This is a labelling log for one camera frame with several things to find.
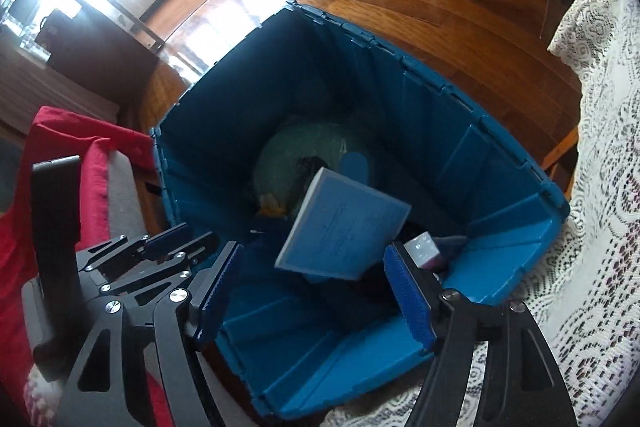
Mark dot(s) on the green round plush in crate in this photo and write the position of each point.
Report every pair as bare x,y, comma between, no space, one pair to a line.
292,157

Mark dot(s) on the small white pink box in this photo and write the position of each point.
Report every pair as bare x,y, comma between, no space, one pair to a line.
424,252

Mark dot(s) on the blue plastic storage crate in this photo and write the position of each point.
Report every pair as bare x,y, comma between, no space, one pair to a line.
300,345

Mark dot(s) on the cream lace tablecloth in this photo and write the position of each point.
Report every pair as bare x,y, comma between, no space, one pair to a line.
584,291

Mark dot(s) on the white blue exercise book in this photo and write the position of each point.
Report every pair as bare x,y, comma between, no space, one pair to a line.
341,229

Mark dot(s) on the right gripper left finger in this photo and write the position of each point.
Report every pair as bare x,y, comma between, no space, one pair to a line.
108,385

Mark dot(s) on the red cloth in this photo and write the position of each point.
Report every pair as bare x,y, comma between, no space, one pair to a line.
69,213

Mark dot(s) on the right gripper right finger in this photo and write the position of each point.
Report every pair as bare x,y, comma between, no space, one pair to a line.
522,384

